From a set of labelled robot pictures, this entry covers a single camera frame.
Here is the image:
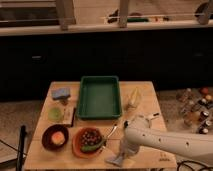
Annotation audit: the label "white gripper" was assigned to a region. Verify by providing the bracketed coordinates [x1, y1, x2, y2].
[119, 139, 140, 161]

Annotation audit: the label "grey towel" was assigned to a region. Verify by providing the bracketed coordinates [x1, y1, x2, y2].
[106, 155, 124, 167]

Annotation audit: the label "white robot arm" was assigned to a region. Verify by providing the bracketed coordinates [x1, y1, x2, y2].
[120, 115, 213, 165]

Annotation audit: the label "green plastic tray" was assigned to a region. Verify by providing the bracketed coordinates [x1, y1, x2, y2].
[76, 76, 122, 120]

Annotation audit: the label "metal spoon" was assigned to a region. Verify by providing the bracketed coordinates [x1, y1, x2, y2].
[106, 124, 117, 139]

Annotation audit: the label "orange plate with food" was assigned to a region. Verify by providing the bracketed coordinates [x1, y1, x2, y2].
[72, 127, 104, 159]

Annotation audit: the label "green pepper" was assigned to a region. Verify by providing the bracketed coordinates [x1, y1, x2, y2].
[80, 140, 106, 153]

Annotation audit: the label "wooden cutting board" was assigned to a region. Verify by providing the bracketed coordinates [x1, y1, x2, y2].
[62, 107, 76, 127]

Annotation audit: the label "dark bowl with orange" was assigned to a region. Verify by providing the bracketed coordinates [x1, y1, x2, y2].
[42, 124, 69, 151]

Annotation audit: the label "bottles on floor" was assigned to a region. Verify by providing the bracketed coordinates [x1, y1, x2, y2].
[176, 87, 213, 134]

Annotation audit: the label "blue sponge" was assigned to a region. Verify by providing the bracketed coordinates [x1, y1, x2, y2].
[51, 88, 70, 100]

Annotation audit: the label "black stand pole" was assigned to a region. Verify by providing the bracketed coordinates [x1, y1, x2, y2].
[16, 125, 26, 171]

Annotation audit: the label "white handled brush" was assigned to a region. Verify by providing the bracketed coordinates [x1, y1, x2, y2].
[123, 112, 161, 131]

